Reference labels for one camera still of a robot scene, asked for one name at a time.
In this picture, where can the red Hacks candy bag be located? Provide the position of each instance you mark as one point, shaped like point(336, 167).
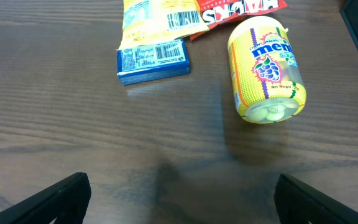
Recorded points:
point(217, 12)

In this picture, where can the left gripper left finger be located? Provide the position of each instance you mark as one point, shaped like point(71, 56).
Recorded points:
point(64, 202)

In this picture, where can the yellow Mentos bottle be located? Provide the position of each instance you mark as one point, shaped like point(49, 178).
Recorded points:
point(266, 81)

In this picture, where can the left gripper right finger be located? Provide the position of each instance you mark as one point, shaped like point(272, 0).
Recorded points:
point(299, 203)

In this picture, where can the yellow candy bag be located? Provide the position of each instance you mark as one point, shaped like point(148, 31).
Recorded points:
point(148, 22)

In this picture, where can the small blue gum box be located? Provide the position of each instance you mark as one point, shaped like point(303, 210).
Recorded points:
point(152, 62)

